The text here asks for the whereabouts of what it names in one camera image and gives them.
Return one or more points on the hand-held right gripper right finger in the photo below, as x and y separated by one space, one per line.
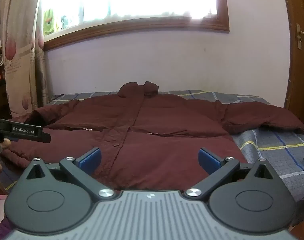
207 159

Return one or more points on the wooden window frame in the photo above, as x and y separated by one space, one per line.
142 27

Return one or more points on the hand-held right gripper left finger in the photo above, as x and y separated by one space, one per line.
90 159

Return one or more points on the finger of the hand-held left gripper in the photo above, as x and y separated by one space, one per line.
46 137

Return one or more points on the floral curtain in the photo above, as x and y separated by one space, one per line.
19 50

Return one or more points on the wooden door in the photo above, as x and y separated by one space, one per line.
303 75

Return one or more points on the grey plaid bed sheet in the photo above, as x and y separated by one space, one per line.
274 155

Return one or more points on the green hanging cloth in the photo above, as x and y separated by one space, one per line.
50 21

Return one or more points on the maroon padded jacket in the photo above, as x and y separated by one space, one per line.
152 135

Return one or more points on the wooden door frame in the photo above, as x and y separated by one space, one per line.
286 42

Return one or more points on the person's left hand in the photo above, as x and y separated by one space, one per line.
6 143

